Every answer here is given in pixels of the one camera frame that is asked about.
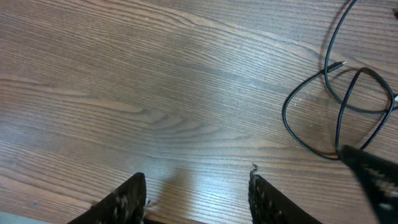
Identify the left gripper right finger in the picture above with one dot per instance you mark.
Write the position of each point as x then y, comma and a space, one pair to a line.
270, 206

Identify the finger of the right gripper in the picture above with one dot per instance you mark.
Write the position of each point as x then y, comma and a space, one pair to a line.
378, 178

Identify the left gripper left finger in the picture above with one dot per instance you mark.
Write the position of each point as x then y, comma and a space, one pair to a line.
125, 205

